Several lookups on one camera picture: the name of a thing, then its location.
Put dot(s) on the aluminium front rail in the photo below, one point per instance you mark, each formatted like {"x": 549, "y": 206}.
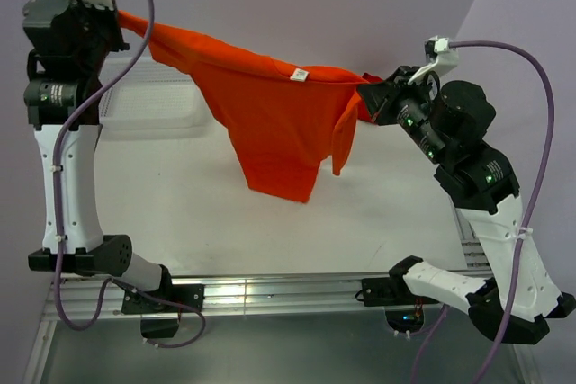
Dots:
{"x": 225, "y": 296}

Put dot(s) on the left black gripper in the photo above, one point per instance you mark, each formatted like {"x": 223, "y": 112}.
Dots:
{"x": 109, "y": 16}

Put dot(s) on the orange t-shirt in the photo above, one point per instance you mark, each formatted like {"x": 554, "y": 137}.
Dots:
{"x": 283, "y": 120}

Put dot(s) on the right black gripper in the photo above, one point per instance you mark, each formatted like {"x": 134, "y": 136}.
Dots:
{"x": 382, "y": 96}

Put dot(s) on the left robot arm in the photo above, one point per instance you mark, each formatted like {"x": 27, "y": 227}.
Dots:
{"x": 70, "y": 42}

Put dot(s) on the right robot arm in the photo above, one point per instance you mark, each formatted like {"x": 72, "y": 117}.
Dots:
{"x": 448, "y": 123}

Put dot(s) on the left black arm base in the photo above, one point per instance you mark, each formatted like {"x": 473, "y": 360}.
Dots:
{"x": 160, "y": 319}

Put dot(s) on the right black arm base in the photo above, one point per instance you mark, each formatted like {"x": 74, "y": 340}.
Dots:
{"x": 403, "y": 310}

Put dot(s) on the aluminium side rail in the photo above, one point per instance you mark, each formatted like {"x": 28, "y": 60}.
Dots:
{"x": 472, "y": 249}

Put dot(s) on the white perforated plastic basket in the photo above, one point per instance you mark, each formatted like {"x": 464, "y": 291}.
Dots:
{"x": 152, "y": 96}

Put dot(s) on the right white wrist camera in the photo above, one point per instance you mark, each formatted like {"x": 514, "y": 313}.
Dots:
{"x": 441, "y": 59}

